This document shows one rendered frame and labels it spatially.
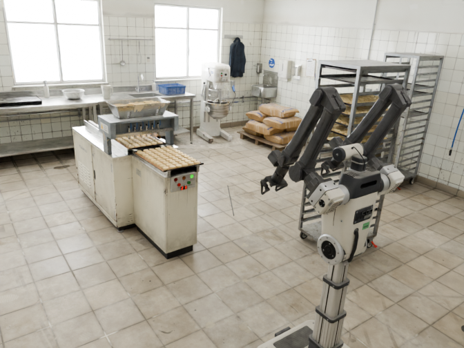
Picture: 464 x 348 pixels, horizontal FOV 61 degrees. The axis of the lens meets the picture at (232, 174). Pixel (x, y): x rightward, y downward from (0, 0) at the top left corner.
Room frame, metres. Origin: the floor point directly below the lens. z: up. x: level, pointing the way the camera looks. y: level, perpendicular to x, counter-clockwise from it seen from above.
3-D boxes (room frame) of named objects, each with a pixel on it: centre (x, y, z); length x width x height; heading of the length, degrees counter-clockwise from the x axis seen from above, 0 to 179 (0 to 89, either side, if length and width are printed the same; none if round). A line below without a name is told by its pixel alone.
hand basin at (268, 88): (8.17, -0.61, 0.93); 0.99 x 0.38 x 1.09; 36
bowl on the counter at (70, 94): (6.05, 2.50, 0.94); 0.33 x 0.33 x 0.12
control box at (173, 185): (3.19, 0.43, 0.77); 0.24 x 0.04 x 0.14; 128
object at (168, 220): (3.47, 0.65, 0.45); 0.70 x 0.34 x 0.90; 38
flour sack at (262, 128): (7.14, -0.56, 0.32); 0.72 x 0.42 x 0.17; 40
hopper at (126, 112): (3.87, 0.96, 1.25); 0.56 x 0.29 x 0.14; 128
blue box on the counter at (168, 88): (7.01, 1.13, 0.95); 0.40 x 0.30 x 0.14; 129
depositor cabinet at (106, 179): (4.25, 1.25, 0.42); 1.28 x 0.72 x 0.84; 38
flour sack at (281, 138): (7.04, -0.93, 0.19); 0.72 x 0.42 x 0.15; 130
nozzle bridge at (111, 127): (3.87, 0.96, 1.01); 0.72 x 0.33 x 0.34; 128
